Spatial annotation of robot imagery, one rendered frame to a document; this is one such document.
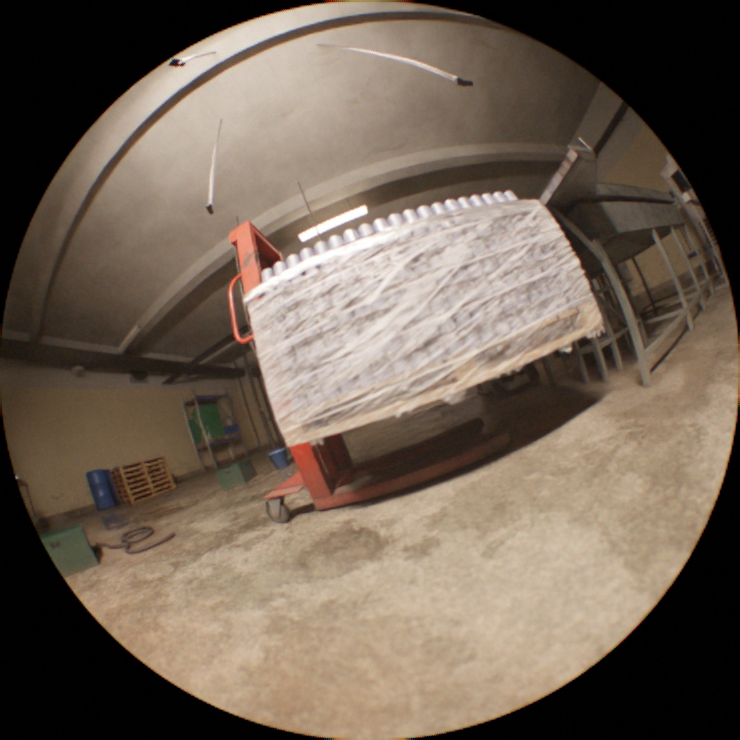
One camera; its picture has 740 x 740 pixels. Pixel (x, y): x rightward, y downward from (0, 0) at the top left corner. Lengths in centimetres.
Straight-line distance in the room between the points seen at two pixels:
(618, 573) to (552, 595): 15
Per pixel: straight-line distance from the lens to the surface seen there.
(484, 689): 55
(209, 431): 907
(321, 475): 133
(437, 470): 125
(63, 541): 231
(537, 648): 56
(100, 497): 699
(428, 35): 498
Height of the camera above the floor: 53
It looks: 6 degrees up
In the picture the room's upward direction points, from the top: 21 degrees counter-clockwise
